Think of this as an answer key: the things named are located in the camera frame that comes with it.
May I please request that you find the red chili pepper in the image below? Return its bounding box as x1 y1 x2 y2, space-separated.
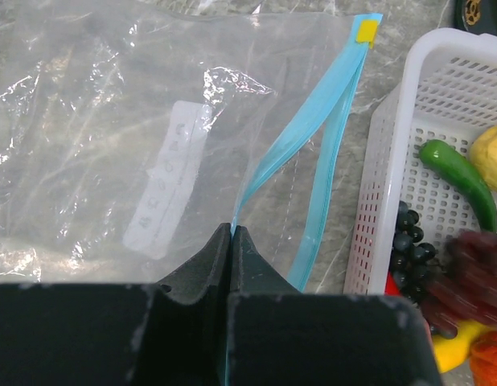
384 272 400 296

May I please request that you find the orange tangerine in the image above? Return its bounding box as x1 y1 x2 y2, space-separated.
470 331 497 386

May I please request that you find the black grape bunch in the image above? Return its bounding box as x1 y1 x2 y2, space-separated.
388 200 437 305

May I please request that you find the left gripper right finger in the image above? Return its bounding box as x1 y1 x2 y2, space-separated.
225 227 442 385

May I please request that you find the yellow lemon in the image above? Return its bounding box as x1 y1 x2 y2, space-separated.
469 125 497 192

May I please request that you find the white plastic basket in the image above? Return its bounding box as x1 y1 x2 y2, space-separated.
343 28 497 294

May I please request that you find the red grape bunch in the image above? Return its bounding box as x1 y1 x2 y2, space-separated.
421 231 497 337

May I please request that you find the dark green tray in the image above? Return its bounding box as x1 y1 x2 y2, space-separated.
454 0 497 36

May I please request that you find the clear zip top bag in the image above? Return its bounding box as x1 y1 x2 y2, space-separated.
0 1 382 290

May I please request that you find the green chili pepper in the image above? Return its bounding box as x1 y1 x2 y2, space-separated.
418 139 497 232

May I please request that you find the banana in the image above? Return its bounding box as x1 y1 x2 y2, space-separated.
432 321 492 374

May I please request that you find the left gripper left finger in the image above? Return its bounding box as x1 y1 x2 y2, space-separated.
0 224 231 385

